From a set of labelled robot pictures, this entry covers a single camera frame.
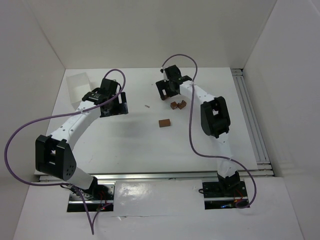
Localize white perforated plastic box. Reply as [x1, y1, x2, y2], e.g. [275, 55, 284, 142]
[66, 72, 93, 110]

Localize rectangular brown wood block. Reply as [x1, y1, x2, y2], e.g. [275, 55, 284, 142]
[158, 118, 171, 128]

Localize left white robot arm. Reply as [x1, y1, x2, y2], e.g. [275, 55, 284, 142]
[35, 78, 129, 200]

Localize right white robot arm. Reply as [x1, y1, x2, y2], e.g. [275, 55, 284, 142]
[156, 65, 241, 195]

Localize notched brown wood block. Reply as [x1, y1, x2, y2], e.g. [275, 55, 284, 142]
[177, 100, 187, 110]

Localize small brown wood cube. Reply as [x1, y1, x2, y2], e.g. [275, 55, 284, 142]
[170, 101, 178, 110]

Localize white front cover board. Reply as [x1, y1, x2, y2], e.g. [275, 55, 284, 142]
[113, 179, 205, 217]

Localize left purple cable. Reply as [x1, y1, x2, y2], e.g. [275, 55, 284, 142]
[3, 68, 126, 235]

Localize purple cable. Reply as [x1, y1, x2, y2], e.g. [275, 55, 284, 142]
[3, 68, 126, 235]
[159, 52, 257, 209]

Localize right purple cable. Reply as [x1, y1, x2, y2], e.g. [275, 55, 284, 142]
[159, 52, 257, 209]

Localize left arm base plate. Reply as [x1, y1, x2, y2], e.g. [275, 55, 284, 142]
[67, 184, 115, 203]

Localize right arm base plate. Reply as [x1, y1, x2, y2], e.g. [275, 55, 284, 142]
[198, 181, 248, 199]

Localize right side aluminium rail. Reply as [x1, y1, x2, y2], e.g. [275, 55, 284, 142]
[231, 68, 271, 165]

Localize aluminium rail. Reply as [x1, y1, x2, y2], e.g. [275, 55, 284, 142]
[39, 168, 275, 182]
[231, 68, 271, 165]

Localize front aluminium rail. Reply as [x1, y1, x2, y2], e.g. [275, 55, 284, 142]
[39, 168, 275, 182]

